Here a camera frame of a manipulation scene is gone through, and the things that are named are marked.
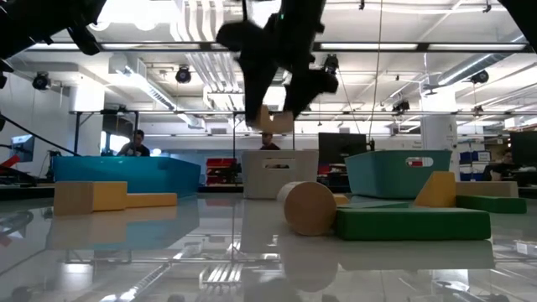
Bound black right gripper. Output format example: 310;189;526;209
216;0;339;127

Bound teal plastic bin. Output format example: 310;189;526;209
343;149;453;200

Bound white plastic bin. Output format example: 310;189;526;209
241;149;320;200

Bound natural wood cylinder block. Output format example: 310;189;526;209
276;180;338;237

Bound natural wood arch block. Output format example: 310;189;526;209
253;104;295;134

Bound blue plastic bin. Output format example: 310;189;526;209
52;155;201;198

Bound natural wood rectangular block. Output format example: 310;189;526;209
455;180;520;199

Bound natural wood cube block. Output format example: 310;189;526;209
53;180;94;216

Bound green rectangular wooden block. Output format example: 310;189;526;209
337;200;411;210
455;195;528;215
334;207;492;242

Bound black computer monitor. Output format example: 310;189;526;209
509;130;537;169
317;132;368;165

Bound red storage bins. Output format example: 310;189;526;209
205;157;238;185

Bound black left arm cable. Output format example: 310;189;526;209
0;113;81;158

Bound yellow rectangular wooden block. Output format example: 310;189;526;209
125;192;179;209
91;180;128;212

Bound yellow wedge block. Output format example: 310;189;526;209
413;170;457;209

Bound small lit computer monitor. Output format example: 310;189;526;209
10;133;36;164

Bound blue storage bins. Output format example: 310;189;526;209
459;150;492;182

